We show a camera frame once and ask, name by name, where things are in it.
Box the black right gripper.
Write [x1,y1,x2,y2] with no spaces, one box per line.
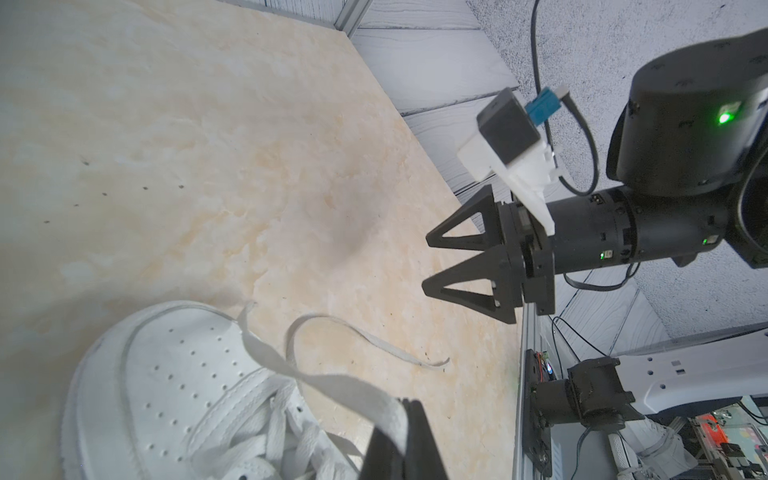
[421,184,637,325]

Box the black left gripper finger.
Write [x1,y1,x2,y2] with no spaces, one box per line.
[358,398,450,480]

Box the white shoelace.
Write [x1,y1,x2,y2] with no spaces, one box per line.
[237,301,451,457]

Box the white sneaker shoe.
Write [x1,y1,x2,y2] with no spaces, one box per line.
[61,302,359,479]

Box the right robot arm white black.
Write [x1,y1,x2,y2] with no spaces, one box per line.
[422,30,767,476]

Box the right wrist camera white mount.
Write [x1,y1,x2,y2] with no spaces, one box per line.
[457,88,568,236]

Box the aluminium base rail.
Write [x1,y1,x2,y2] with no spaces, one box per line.
[512,304,553,480]

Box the black right camera cable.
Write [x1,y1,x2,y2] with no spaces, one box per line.
[530,0,601,198]

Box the right aluminium frame post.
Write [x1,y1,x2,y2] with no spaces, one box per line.
[334,0,373,37]

